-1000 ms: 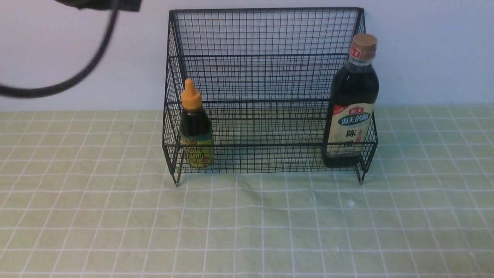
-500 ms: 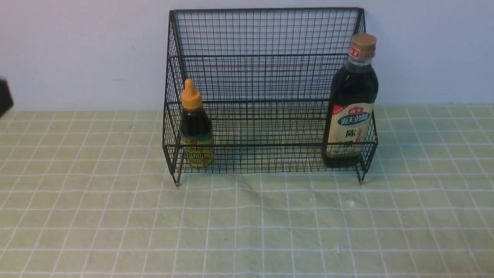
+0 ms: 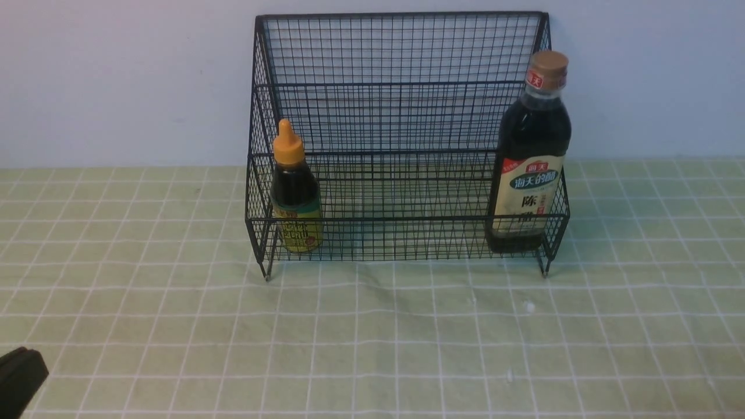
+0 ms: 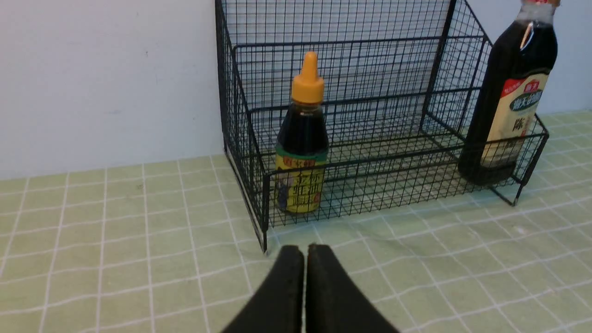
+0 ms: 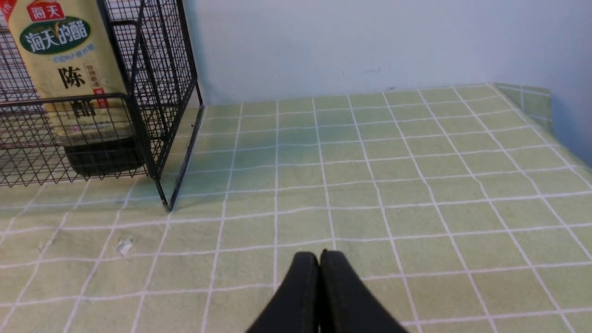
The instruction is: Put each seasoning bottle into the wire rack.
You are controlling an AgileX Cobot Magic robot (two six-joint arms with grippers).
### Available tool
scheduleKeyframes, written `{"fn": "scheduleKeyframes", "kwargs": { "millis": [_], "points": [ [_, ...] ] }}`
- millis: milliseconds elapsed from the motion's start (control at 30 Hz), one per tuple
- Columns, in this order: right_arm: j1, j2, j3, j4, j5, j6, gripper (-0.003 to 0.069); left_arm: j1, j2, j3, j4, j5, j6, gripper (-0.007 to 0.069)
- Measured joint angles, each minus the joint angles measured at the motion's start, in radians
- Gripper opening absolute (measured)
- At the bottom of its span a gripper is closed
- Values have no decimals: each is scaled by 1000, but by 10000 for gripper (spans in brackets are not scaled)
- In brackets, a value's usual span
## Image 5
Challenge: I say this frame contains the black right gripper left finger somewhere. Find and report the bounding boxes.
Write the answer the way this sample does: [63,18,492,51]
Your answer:
[247,252,319,333]

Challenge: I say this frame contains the green checkered tablecloth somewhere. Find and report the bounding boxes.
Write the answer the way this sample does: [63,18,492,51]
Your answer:
[0,83,592,333]

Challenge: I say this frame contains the black wire mesh shelf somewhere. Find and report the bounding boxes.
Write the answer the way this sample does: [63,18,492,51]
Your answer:
[1,0,203,211]

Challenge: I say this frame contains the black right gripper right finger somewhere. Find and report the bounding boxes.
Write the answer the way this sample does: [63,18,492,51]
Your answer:
[319,249,406,333]

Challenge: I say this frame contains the dark vinegar bottle brown cap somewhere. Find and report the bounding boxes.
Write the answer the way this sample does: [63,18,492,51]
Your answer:
[1,0,145,177]

